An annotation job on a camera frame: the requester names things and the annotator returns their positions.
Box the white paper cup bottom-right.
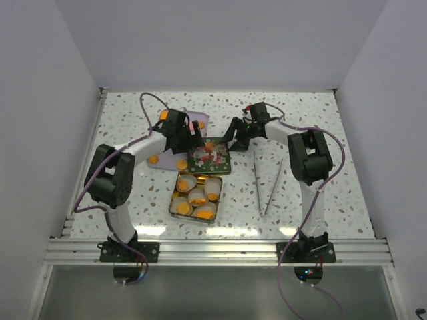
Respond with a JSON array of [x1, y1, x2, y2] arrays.
[[193, 203, 216, 221]]

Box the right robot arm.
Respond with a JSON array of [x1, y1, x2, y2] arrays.
[[220, 103, 333, 262]]

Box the round dotted cracker top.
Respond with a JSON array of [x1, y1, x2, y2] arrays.
[[159, 110, 168, 120]]

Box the gold cookie tin box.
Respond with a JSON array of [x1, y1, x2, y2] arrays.
[[168, 171, 223, 225]]

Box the lilac plastic tray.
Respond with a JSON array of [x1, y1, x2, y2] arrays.
[[147, 111, 209, 171]]

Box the aluminium front rail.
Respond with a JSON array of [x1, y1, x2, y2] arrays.
[[43, 239, 394, 267]]

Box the white paper cup top-right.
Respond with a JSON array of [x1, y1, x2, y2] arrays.
[[204, 177, 222, 201]]

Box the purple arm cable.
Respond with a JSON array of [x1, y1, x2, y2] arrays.
[[73, 92, 169, 286], [265, 103, 346, 320]]

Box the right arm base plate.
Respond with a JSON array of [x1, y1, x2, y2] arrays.
[[282, 242, 337, 264]]

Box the white paper cup top-left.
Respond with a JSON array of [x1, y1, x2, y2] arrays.
[[176, 174, 197, 193]]

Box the round dotted cracker bottom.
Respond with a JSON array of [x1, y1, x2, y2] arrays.
[[176, 159, 188, 171]]

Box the orange swirl cookie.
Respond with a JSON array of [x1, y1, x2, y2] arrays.
[[208, 193, 218, 201]]

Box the orange fish cookie bottom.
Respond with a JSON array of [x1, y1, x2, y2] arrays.
[[193, 198, 206, 205]]

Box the orange rosette cookie left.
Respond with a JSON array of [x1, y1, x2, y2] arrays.
[[147, 155, 159, 165]]

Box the round dotted cracker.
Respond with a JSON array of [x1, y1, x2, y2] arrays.
[[159, 110, 168, 120], [176, 159, 188, 171], [177, 202, 192, 215]]

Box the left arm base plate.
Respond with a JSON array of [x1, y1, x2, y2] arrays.
[[97, 241, 160, 263]]

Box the gold tin lid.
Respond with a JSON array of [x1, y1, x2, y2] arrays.
[[187, 137, 232, 175]]

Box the white paper cup bottom-left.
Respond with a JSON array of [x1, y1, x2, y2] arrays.
[[169, 197, 193, 216]]

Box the white paper cup centre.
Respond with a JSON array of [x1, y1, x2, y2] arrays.
[[187, 187, 208, 206]]

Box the metal tongs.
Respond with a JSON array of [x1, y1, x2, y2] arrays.
[[253, 151, 283, 217]]

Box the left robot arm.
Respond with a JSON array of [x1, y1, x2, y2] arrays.
[[78, 109, 203, 262]]

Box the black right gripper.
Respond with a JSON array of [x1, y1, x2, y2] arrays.
[[219, 117, 257, 152]]

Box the orange flower cookie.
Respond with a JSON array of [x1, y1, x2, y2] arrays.
[[177, 180, 189, 191]]

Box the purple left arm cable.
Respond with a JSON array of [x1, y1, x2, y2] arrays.
[[73, 92, 169, 286]]

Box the orange fish cookie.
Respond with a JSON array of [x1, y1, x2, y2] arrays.
[[193, 198, 206, 205], [197, 210, 215, 219]]

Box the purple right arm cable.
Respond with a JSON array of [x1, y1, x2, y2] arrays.
[[265, 103, 346, 320]]

